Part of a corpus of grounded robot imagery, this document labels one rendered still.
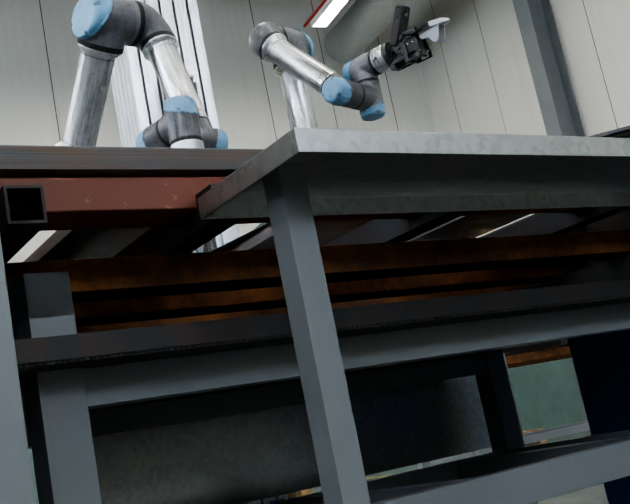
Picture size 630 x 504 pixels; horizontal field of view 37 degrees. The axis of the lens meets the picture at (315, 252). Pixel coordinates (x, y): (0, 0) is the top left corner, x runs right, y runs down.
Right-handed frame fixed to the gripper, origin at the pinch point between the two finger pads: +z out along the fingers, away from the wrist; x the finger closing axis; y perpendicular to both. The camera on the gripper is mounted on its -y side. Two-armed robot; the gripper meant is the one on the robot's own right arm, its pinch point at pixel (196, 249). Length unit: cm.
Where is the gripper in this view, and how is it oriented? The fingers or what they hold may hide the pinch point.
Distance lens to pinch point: 208.8
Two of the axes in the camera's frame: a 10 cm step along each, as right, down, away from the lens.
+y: 8.2, -0.5, 5.6
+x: -5.3, 2.7, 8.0
